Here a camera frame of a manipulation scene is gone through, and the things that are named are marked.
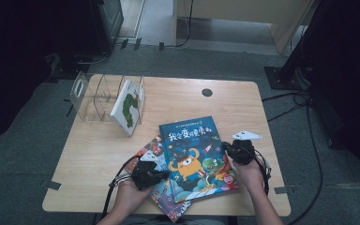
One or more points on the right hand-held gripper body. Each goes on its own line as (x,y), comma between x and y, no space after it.
(243,151)

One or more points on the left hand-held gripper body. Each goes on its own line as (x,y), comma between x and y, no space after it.
(143,175)

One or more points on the light blue many-monsters picture book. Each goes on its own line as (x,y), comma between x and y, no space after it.
(165,203)

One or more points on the dark blue monster picture book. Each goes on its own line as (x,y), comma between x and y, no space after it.
(197,159)

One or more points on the white caterpillar picture book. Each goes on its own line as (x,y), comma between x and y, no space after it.
(126,108)

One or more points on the clear acrylic book rack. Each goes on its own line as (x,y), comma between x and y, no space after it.
(90,97)

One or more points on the person's left hand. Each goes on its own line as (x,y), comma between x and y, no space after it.
(131,197)

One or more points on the person's right hand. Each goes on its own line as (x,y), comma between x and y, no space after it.
(250,176)

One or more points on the person's grey clothing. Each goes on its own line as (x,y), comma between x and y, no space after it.
(143,221)

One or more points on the dark floor tape strip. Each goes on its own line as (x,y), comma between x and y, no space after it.
(161,46)
(137,43)
(124,43)
(282,190)

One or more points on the black round table grommet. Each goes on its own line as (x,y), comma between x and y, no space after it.
(206,92)

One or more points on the beige wooden furniture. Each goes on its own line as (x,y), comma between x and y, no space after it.
(247,9)

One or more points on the dark cabinet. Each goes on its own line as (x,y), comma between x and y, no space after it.
(109,22)

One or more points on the black stand base plate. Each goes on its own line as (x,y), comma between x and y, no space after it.
(286,79)

